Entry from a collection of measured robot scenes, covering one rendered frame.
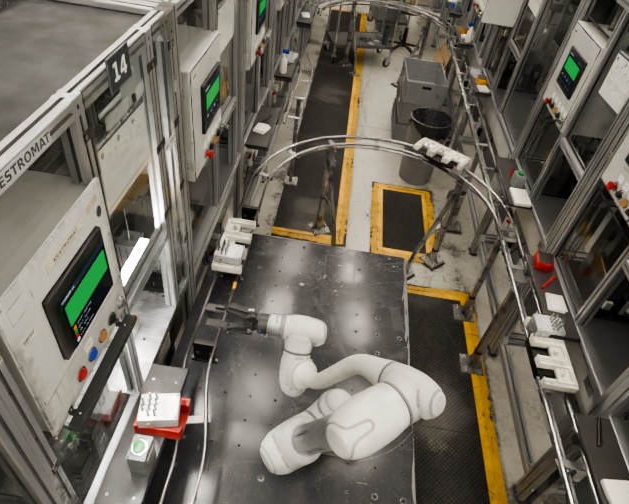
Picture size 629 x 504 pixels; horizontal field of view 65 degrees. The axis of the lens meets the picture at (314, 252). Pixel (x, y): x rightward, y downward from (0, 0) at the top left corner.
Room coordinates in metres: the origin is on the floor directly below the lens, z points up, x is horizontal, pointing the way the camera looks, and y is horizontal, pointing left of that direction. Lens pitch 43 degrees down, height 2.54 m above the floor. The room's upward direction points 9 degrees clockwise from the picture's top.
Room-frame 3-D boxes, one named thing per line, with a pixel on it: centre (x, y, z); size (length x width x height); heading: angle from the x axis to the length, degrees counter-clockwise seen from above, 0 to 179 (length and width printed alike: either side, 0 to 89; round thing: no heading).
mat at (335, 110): (5.79, 0.05, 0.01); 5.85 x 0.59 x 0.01; 0
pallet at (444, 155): (3.00, -0.75, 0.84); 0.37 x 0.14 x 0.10; 58
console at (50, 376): (0.70, 0.64, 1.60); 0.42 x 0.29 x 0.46; 0
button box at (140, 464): (0.65, 0.44, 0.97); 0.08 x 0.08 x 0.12; 0
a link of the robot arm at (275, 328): (1.12, 0.09, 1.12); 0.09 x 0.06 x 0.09; 0
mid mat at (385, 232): (3.32, -0.70, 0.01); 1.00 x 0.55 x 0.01; 0
